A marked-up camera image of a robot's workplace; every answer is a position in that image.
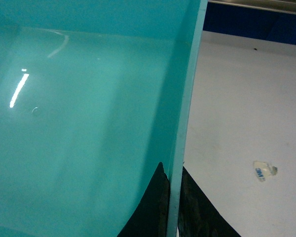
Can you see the torn tape scrap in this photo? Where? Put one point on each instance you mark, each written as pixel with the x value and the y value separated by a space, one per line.
pixel 264 170

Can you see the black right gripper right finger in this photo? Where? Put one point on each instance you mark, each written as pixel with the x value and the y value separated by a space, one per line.
pixel 197 215

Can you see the stainless steel shelf rail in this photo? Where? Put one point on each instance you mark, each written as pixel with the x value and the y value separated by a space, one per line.
pixel 283 6

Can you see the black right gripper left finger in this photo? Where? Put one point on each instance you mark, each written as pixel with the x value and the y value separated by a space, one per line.
pixel 151 215

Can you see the teal plastic bin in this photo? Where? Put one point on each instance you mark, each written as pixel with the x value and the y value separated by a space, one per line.
pixel 94 95

